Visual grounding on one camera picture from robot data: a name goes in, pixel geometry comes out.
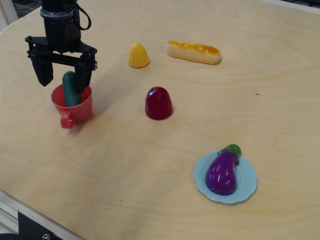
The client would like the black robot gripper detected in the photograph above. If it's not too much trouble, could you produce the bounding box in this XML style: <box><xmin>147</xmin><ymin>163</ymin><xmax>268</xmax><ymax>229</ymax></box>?
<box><xmin>25</xmin><ymin>9</ymin><xmax>98</xmax><ymax>94</ymax></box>

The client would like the green toy cucumber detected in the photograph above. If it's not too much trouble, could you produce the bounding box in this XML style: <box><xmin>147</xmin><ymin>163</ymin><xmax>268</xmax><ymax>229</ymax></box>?
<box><xmin>62</xmin><ymin>71</ymin><xmax>82</xmax><ymax>107</ymax></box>

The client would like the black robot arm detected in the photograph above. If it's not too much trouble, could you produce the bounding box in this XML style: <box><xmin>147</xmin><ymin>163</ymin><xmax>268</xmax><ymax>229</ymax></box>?
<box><xmin>25</xmin><ymin>0</ymin><xmax>98</xmax><ymax>94</ymax></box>

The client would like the red plastic toy cup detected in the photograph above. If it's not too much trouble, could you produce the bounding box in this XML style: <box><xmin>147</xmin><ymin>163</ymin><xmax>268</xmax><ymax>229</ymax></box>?
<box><xmin>51</xmin><ymin>83</ymin><xmax>93</xmax><ymax>130</ymax></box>

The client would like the yellow toy corn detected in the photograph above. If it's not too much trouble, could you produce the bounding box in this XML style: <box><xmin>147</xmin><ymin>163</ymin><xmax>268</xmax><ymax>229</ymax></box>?
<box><xmin>128</xmin><ymin>42</ymin><xmax>150</xmax><ymax>68</ymax></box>

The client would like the dark red toy dome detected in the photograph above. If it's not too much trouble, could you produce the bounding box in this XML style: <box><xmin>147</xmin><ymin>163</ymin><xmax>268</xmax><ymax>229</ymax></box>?
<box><xmin>145</xmin><ymin>86</ymin><xmax>173</xmax><ymax>121</ymax></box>

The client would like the toy bread loaf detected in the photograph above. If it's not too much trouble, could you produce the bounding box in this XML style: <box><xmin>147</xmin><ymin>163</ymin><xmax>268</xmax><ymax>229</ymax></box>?
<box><xmin>166</xmin><ymin>40</ymin><xmax>221</xmax><ymax>65</ymax></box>

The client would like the purple toy eggplant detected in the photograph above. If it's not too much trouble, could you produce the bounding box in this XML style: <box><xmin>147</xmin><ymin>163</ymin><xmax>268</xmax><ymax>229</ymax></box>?
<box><xmin>205</xmin><ymin>144</ymin><xmax>242</xmax><ymax>196</ymax></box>

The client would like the light blue toy plate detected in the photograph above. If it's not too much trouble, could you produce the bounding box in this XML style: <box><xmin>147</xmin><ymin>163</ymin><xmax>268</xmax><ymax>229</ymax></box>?
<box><xmin>193</xmin><ymin>151</ymin><xmax>258</xmax><ymax>204</ymax></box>

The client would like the black corner bracket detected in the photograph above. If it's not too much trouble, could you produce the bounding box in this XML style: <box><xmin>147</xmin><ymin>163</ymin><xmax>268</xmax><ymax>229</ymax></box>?
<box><xmin>17</xmin><ymin>211</ymin><xmax>63</xmax><ymax>240</ymax></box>

